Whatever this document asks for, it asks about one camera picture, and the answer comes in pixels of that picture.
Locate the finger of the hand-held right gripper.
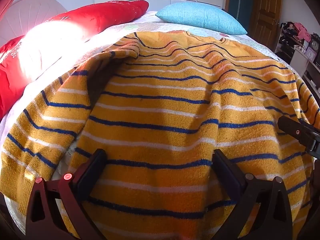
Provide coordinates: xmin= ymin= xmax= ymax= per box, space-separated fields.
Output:
xmin=277 ymin=116 xmax=318 ymax=152
xmin=296 ymin=118 xmax=320 ymax=138

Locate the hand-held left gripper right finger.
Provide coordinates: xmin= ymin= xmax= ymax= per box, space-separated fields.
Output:
xmin=212 ymin=149 xmax=293 ymax=240

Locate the light blue pillow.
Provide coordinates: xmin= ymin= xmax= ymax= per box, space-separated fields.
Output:
xmin=155 ymin=2 xmax=248 ymax=36

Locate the white shelf unit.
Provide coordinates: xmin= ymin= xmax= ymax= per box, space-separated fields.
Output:
xmin=275 ymin=22 xmax=320 ymax=90

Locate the heart print quilted bedspread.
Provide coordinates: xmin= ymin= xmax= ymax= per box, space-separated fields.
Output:
xmin=0 ymin=11 xmax=313 ymax=230

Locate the brown wooden door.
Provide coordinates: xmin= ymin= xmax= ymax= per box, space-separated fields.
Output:
xmin=250 ymin=0 xmax=283 ymax=49

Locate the yellow striped knit sweater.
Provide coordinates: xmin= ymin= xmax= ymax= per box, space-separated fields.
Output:
xmin=0 ymin=31 xmax=320 ymax=240

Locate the white headboard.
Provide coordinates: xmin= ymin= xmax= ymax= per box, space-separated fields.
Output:
xmin=0 ymin=0 xmax=68 ymax=47

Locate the dark teal curtain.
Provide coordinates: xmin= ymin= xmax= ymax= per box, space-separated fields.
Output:
xmin=229 ymin=0 xmax=255 ymax=28

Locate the black ornate clock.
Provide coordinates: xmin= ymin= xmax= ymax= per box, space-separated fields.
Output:
xmin=310 ymin=34 xmax=320 ymax=52

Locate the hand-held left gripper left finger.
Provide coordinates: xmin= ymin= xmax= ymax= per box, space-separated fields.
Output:
xmin=26 ymin=149 xmax=108 ymax=240

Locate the pink cloth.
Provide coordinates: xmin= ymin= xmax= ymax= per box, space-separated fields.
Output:
xmin=294 ymin=22 xmax=312 ymax=42

